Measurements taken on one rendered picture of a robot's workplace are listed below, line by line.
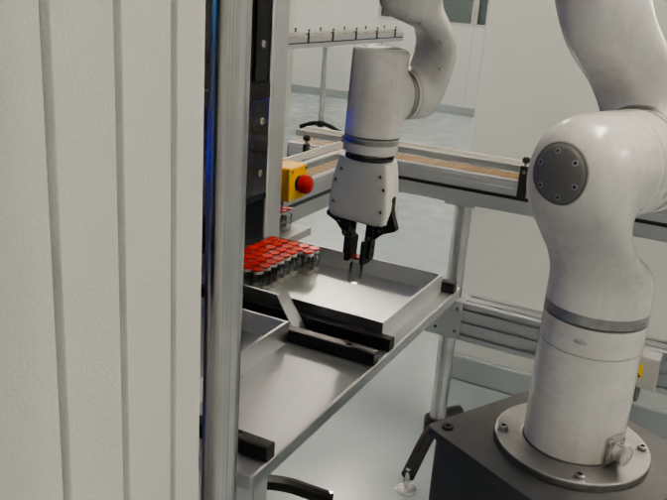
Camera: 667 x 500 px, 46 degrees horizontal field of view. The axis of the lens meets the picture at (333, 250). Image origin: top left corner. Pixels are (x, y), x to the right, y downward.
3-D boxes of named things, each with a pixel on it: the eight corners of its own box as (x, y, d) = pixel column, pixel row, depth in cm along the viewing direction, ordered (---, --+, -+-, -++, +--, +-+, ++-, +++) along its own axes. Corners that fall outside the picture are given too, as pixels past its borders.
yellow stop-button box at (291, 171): (259, 196, 165) (260, 163, 162) (277, 190, 171) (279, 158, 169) (290, 203, 162) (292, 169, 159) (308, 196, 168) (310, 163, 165)
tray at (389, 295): (199, 293, 134) (199, 273, 133) (279, 253, 156) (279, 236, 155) (380, 343, 119) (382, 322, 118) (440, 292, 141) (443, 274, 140)
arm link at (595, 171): (669, 318, 93) (714, 116, 85) (577, 355, 81) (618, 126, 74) (582, 286, 101) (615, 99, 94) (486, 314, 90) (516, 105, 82)
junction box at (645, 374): (605, 379, 207) (611, 348, 204) (608, 371, 212) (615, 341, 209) (654, 392, 202) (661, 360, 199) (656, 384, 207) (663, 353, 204)
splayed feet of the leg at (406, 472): (389, 491, 230) (393, 450, 225) (447, 417, 272) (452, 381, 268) (414, 501, 226) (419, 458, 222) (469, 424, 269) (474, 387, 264)
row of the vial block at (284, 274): (247, 294, 134) (248, 268, 133) (300, 265, 149) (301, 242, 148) (258, 297, 133) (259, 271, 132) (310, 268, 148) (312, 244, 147)
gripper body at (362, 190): (329, 145, 119) (322, 215, 123) (389, 159, 115) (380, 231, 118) (352, 139, 125) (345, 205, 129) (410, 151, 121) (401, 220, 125)
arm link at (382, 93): (379, 127, 125) (333, 129, 120) (389, 43, 121) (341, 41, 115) (415, 139, 119) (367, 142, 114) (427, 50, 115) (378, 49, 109)
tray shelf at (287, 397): (-48, 372, 106) (-49, 360, 106) (243, 244, 165) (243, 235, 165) (251, 491, 86) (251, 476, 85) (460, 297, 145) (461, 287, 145)
